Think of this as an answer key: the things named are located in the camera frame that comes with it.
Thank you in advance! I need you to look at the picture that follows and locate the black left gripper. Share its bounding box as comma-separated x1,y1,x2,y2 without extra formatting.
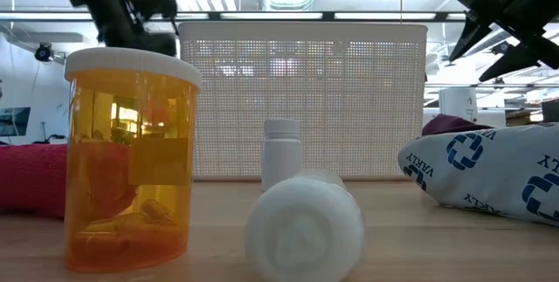
89,0,178,58

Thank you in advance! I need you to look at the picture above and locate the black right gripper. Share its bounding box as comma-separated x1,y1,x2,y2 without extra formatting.
448,0,559,84

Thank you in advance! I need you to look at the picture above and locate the white bag blue print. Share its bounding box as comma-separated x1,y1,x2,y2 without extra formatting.
397,122,559,227

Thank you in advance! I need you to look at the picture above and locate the orange pill bottle white cap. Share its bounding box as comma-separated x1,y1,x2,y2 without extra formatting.
63,46,204,273

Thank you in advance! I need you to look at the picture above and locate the small white plastic bottle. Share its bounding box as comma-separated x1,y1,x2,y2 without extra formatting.
260,118,303,192

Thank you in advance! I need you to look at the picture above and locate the large white plastic bottle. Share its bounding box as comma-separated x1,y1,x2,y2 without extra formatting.
244,168,366,282

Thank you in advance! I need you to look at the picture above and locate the white perforated plastic basket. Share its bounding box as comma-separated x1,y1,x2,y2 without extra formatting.
177,20,429,182

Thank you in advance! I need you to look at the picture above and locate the white pillar box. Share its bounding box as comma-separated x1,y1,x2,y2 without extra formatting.
438,87,480,121

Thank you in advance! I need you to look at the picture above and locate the brown cabinet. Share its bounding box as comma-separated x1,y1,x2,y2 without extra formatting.
506,110,532,127

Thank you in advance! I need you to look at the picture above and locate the maroon cloth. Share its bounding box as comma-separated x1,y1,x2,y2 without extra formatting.
421,113,494,137

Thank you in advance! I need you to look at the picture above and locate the black overhead beam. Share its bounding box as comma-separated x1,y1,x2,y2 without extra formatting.
174,10,466,23

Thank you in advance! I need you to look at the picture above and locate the black wall camera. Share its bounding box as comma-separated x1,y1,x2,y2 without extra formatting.
33,42,57,64

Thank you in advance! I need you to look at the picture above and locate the dark wall monitor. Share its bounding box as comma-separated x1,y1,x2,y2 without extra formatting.
0,107,31,137

